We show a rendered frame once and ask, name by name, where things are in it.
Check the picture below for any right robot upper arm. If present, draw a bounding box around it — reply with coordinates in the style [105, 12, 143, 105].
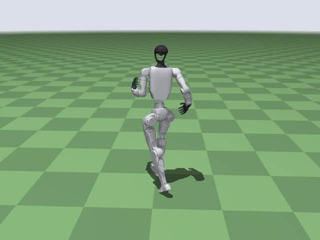
[172, 68, 190, 95]

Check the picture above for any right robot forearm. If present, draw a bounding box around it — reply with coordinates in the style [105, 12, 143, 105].
[183, 87, 192, 107]

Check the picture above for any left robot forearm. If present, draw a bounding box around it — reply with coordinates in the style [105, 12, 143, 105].
[131, 88, 141, 98]

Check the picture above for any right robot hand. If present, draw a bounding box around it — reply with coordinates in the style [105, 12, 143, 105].
[178, 102, 191, 115]

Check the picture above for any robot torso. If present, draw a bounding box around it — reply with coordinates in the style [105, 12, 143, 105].
[148, 64, 173, 122]

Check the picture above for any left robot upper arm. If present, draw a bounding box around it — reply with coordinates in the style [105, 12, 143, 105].
[139, 67, 151, 97]

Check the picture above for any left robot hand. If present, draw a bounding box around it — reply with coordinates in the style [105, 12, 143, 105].
[131, 77, 138, 90]

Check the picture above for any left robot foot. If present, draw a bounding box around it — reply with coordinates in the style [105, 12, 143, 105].
[158, 183, 172, 193]

